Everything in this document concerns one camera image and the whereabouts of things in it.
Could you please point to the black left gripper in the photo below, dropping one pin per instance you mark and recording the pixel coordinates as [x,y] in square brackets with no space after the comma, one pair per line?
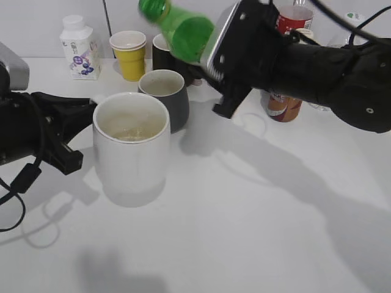
[22,128]

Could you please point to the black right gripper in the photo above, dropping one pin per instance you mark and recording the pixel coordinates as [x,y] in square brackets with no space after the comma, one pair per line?
[244,51]

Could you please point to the white ceramic mug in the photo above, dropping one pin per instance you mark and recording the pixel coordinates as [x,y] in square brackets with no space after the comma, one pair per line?
[131,141]

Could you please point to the green plastic soda bottle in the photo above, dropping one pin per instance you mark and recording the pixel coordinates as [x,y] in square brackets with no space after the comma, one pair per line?
[186,33]

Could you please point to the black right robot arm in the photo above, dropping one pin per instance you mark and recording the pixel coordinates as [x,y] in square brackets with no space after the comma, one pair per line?
[353,81]

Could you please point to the yellow paper cup stack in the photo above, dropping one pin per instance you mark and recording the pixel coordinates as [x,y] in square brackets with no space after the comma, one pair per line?
[129,49]

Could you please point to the brown coffee drink bottle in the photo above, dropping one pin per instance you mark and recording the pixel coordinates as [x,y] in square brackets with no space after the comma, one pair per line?
[283,108]

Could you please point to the grey ceramic mug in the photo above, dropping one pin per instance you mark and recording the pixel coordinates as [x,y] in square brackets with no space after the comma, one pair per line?
[169,87]

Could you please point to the black ceramic mug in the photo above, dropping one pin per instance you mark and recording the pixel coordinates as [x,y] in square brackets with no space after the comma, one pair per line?
[163,60]

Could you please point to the white blueberry yogurt bottle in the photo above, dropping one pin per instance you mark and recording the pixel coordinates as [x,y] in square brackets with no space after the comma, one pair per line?
[81,48]

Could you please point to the red label cola bottle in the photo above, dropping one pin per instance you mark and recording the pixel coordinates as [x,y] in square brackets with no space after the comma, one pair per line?
[297,15]

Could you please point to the clear water bottle green label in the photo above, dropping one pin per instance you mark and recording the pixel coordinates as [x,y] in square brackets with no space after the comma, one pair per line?
[339,39]

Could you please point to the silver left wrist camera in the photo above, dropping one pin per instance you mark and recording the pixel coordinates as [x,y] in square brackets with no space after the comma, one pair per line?
[17,69]

